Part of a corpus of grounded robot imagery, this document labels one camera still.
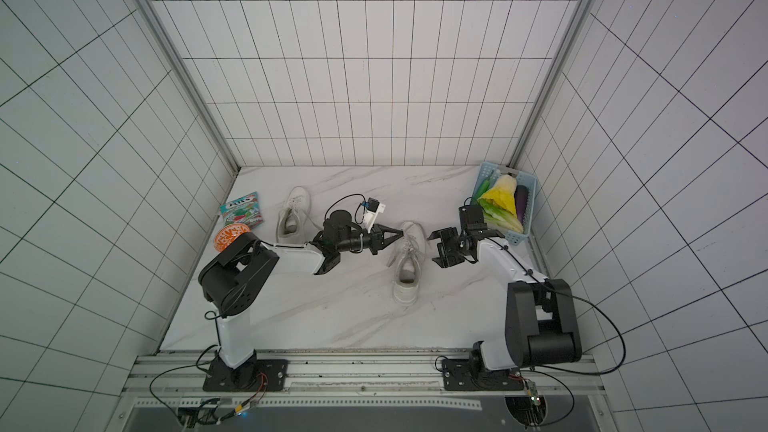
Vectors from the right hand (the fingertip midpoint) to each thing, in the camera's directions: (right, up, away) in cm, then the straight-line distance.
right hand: (417, 242), depth 89 cm
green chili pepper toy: (+28, +17, +22) cm, 39 cm away
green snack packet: (-60, +9, +15) cm, 63 cm away
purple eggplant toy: (+39, +13, +15) cm, 44 cm away
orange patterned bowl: (-63, +1, +8) cm, 63 cm away
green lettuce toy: (+27, +7, +7) cm, 29 cm away
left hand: (-6, +2, -4) cm, 7 cm away
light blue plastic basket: (+30, +24, +24) cm, 46 cm away
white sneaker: (-2, -1, -3) cm, 4 cm away
